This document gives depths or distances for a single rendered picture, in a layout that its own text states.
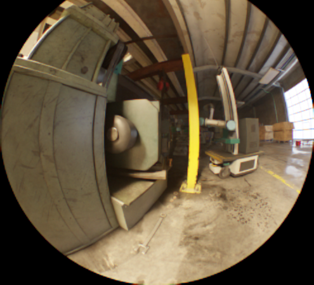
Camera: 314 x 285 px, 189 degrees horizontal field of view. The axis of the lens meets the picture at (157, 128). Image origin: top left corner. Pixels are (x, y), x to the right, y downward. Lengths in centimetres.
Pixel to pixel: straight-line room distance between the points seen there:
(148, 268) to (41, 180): 57
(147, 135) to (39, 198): 64
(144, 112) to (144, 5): 132
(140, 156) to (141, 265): 66
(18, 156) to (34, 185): 11
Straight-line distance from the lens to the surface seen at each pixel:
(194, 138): 98
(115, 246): 69
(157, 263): 64
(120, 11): 131
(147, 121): 56
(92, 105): 46
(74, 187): 47
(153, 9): 147
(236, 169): 143
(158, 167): 69
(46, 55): 56
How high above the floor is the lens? 62
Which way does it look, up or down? 4 degrees up
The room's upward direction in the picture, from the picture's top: straight up
